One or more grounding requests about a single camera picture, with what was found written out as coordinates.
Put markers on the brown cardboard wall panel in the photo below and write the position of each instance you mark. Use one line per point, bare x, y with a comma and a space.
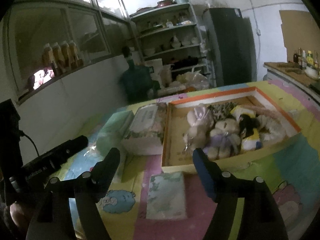
300, 30

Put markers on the yellow black plush doll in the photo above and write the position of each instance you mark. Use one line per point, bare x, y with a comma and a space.
248, 124

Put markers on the white bowl on counter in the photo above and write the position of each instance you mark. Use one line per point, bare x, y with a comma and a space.
312, 72

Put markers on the glowing phone screen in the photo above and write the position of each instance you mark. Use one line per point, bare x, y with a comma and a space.
39, 78

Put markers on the colourful cartoon play mat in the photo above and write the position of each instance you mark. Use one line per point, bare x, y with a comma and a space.
292, 175

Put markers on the metal storage shelf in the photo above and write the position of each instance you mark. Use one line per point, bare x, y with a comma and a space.
172, 33

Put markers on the glass cabinet window frame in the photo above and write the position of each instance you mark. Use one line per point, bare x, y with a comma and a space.
30, 24

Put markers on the kitchen counter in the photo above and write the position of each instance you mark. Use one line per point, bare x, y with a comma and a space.
289, 75

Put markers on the glass jar on fridge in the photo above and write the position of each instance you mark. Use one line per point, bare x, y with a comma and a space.
209, 3

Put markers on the beige teddy bear purple dress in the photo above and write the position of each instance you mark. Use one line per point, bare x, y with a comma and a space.
224, 140

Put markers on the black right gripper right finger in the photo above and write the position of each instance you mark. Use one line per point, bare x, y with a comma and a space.
245, 209

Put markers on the small green-white tissue packet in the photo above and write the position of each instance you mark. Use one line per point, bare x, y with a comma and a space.
166, 197

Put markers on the floral tissue pack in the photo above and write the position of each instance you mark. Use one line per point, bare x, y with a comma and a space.
145, 134

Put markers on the cardboard box orange rim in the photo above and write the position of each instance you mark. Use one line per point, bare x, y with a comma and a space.
174, 159

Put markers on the orange drink bottle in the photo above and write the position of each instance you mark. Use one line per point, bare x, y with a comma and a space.
67, 55
59, 58
49, 59
74, 54

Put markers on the green tissue pack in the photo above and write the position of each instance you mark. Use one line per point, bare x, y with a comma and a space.
112, 133

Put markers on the green water jug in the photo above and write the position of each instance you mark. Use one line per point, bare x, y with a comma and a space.
136, 80

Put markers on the red pot on shelf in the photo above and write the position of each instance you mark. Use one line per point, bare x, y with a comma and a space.
164, 3

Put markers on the pale plush toy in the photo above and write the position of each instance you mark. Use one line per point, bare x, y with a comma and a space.
200, 122

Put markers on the dark green refrigerator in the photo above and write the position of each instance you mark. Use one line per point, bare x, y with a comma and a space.
231, 45

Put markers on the person's left hand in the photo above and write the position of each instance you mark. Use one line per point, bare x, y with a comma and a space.
20, 215

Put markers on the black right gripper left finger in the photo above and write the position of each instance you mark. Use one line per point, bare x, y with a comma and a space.
87, 189

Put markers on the leopard print soft item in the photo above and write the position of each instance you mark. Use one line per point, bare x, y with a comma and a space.
221, 111

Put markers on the plastic bag of goods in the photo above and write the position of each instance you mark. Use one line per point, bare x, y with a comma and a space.
193, 79

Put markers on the white fluffy plush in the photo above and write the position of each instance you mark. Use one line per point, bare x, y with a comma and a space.
270, 129

